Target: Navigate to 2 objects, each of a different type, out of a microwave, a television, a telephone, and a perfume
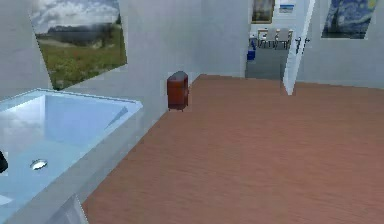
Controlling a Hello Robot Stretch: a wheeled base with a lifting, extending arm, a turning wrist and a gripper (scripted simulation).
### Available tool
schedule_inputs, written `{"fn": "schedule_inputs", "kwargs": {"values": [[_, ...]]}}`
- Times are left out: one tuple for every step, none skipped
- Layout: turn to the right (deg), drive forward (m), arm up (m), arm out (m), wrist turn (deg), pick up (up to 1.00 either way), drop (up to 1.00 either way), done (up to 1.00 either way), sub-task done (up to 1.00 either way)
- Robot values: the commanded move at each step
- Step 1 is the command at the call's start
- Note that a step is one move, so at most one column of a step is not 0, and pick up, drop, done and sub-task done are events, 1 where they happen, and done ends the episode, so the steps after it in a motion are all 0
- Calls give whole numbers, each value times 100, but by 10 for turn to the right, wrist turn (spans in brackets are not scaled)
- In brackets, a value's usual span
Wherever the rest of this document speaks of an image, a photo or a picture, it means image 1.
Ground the red-brown bin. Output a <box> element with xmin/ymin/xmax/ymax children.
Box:
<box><xmin>166</xmin><ymin>70</ymin><xmax>190</xmax><ymax>112</ymax></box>

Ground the grey dining chair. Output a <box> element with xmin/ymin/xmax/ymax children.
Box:
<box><xmin>265</xmin><ymin>28</ymin><xmax>278</xmax><ymax>50</ymax></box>
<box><xmin>277</xmin><ymin>28</ymin><xmax>290</xmax><ymax>51</ymax></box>

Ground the white room door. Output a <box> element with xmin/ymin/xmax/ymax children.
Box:
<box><xmin>282</xmin><ymin>0</ymin><xmax>316</xmax><ymax>96</ymax></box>

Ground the dark framed picture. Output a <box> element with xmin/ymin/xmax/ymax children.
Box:
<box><xmin>251</xmin><ymin>0</ymin><xmax>276</xmax><ymax>25</ymax></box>

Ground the white bathtub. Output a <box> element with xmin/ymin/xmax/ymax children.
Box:
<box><xmin>0</xmin><ymin>88</ymin><xmax>144</xmax><ymax>224</ymax></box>

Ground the small blue white picture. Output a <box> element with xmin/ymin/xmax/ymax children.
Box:
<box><xmin>278</xmin><ymin>3</ymin><xmax>296</xmax><ymax>14</ymax></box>

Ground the silver bathtub drain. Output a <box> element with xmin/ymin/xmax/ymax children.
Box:
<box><xmin>30</xmin><ymin>159</ymin><xmax>49</xmax><ymax>171</ymax></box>

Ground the blue starry night picture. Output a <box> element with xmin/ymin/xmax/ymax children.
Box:
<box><xmin>321</xmin><ymin>0</ymin><xmax>379</xmax><ymax>40</ymax></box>

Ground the black bathtub tap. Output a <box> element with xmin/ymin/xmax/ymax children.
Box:
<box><xmin>0</xmin><ymin>150</ymin><xmax>9</xmax><ymax>174</ymax></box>

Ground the landscape wall picture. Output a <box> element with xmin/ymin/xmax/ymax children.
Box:
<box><xmin>29</xmin><ymin>0</ymin><xmax>128</xmax><ymax>91</ymax></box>

